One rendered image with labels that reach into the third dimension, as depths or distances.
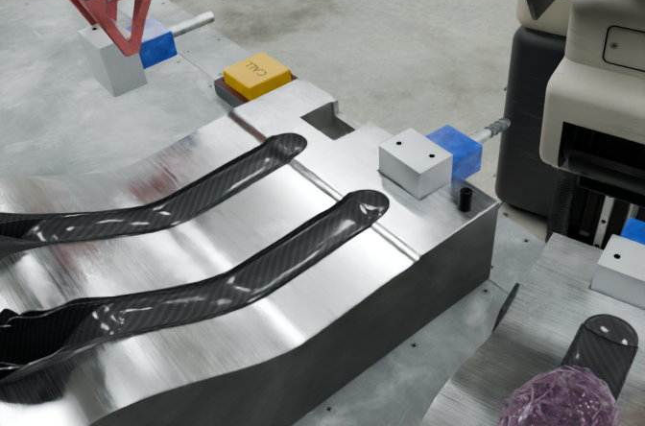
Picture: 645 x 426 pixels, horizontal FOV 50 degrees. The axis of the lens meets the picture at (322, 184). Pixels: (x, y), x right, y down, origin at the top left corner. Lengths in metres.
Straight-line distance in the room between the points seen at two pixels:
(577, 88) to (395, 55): 1.68
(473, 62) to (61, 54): 1.69
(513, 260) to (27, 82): 0.67
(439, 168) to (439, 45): 2.03
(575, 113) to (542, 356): 0.45
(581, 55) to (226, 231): 0.52
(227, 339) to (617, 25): 0.59
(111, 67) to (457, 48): 1.98
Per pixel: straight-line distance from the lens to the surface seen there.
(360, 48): 2.57
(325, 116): 0.67
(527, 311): 0.53
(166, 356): 0.44
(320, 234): 0.54
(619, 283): 0.54
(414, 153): 0.56
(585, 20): 0.87
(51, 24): 1.14
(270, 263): 0.53
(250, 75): 0.83
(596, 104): 0.88
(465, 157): 0.58
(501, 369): 0.47
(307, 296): 0.50
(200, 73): 0.92
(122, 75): 0.69
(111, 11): 0.72
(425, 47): 2.56
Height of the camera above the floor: 1.26
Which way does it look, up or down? 40 degrees down
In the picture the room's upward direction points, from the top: 5 degrees counter-clockwise
